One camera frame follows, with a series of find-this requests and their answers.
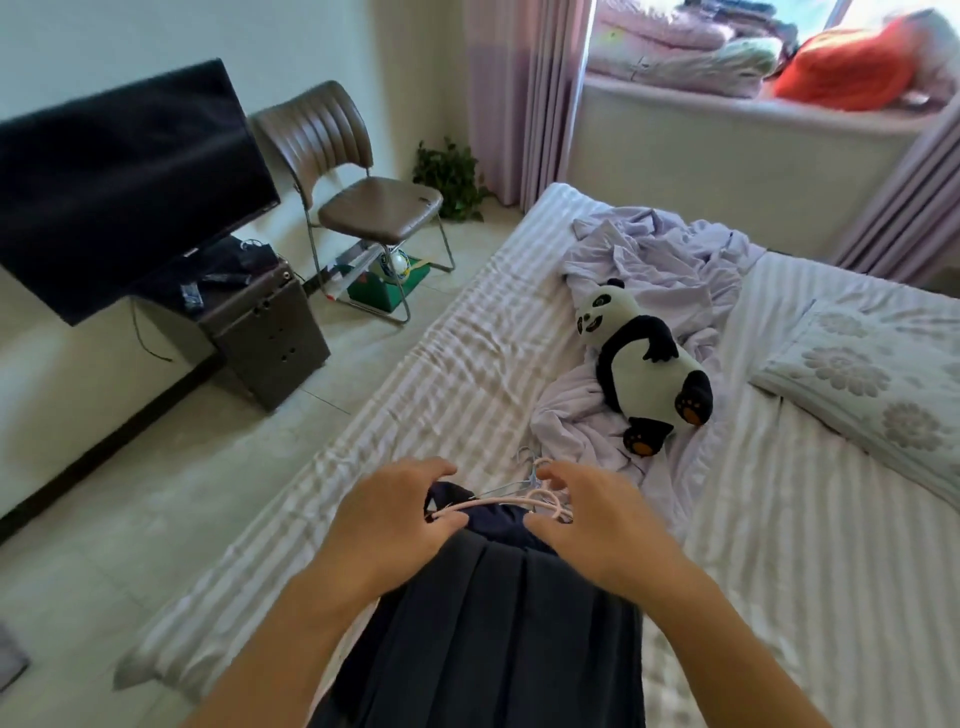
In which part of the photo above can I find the pink curtain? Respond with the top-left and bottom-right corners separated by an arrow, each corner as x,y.
463,0 -> 597,213
828,105 -> 960,290

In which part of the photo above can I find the pink clothes hanger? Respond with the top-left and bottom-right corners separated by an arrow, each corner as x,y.
424,491 -> 575,525

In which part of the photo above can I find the person's right forearm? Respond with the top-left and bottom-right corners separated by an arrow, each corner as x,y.
637,556 -> 835,728

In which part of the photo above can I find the crumpled lavender sheet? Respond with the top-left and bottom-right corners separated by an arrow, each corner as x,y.
531,204 -> 768,534

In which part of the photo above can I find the panda plush toy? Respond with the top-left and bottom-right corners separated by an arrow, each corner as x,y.
575,278 -> 714,458

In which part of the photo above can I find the person's left hand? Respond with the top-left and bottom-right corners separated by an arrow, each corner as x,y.
321,458 -> 471,603

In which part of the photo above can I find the dark navy pleated skirt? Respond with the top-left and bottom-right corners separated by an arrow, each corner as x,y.
307,483 -> 648,728

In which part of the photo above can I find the person's left forearm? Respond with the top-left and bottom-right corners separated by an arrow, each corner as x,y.
178,571 -> 391,728

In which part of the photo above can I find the green potted plant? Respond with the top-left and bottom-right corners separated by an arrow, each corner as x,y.
411,137 -> 492,223

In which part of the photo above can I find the brown padded folding chair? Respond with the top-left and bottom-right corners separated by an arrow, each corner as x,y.
249,80 -> 456,325

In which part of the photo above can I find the white window sill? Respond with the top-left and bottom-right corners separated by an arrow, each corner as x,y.
581,75 -> 948,138

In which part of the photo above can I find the green box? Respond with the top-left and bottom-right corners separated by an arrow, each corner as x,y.
346,255 -> 432,315

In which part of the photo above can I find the light green folded quilt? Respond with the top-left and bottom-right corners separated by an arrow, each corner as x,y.
697,33 -> 785,80

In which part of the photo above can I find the black flat screen television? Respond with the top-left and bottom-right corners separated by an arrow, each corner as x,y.
0,58 -> 282,327

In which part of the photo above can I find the dark grey television cabinet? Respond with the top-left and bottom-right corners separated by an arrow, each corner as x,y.
131,236 -> 332,413

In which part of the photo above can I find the floral pillow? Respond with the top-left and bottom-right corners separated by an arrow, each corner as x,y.
748,298 -> 960,515

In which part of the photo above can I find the light blue clothes hanger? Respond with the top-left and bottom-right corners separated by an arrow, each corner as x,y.
513,448 -> 560,498

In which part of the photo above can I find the person's right hand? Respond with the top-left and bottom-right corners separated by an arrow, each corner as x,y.
523,459 -> 693,603

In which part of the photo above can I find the bed with striped sheet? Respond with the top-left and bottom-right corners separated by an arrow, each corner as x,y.
112,182 -> 960,728

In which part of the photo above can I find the pink folded quilt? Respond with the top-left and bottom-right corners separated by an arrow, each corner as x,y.
587,0 -> 785,100

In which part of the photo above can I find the black cable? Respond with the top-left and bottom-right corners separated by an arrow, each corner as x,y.
129,296 -> 174,363

